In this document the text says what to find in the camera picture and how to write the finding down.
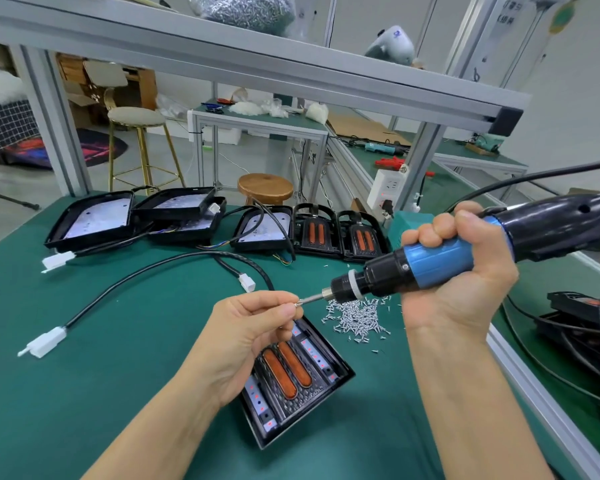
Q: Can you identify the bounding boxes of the person's right hand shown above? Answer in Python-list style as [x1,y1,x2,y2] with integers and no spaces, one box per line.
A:
[400,201,521,334]

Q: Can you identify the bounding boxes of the green workbench white legs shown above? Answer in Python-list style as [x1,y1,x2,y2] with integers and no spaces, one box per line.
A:
[435,137,529,196]

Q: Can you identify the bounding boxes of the round beige stool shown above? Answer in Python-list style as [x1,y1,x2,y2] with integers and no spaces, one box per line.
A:
[107,107,186,191]

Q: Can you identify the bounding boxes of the teal hand tool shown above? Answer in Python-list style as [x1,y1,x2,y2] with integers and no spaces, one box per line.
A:
[365,141,409,156]

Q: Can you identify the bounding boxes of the person's left hand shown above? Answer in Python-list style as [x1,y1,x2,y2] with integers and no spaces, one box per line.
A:
[180,289,303,408]

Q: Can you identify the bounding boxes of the aluminium shelf frame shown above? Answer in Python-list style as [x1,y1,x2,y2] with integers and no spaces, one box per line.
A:
[0,0,531,211]

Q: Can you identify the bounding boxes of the teal power supply box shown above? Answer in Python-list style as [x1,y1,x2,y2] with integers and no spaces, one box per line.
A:
[388,209,436,246]

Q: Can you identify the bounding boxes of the stack of unassembled lamp housings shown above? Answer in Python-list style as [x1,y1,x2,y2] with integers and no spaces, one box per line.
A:
[18,187,296,359]

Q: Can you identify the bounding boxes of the blue black electric screwdriver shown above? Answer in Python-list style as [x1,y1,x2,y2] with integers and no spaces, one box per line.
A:
[298,193,600,306]

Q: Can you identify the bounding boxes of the small green workbench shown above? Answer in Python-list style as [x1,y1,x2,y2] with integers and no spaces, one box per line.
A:
[187,107,331,201]

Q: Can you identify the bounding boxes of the red tool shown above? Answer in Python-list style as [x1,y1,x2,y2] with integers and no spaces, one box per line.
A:
[373,157,436,178]

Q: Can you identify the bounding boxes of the white handheld device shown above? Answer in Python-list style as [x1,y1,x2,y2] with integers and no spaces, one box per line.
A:
[365,25,418,66]

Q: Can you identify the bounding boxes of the open brown cardboard carton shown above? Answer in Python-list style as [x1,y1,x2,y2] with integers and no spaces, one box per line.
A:
[62,79,106,126]

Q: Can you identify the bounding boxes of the clear bag of screws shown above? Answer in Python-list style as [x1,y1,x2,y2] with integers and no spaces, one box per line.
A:
[190,0,296,36]

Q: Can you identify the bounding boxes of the colourful round rug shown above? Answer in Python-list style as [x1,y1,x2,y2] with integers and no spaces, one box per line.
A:
[0,127,128,171]

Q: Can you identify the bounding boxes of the white power strip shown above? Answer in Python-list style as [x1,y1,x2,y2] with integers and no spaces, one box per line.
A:
[367,165,409,214]

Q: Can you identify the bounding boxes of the heap of small silver screws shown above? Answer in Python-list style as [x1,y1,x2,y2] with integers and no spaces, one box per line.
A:
[322,295,393,344]

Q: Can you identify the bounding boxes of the round brown wooden stool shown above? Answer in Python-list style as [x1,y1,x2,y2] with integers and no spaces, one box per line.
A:
[238,173,296,206]

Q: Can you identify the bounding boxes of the black checked cloth table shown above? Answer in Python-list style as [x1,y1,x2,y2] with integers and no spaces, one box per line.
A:
[0,99,41,181]

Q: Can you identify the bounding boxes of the white crumpled bag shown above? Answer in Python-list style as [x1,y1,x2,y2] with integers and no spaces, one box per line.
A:
[305,101,330,125]

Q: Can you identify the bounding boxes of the brown wooden cabinet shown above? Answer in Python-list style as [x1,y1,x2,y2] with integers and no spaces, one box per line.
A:
[58,55,159,111]

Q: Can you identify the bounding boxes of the person's right forearm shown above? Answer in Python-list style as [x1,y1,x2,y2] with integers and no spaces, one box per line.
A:
[408,319,556,480]

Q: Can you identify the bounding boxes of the person's left forearm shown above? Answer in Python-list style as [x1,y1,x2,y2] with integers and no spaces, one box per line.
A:
[83,379,226,480]

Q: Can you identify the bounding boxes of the white plastic bags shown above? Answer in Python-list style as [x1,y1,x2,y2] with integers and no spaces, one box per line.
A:
[0,57,26,106]

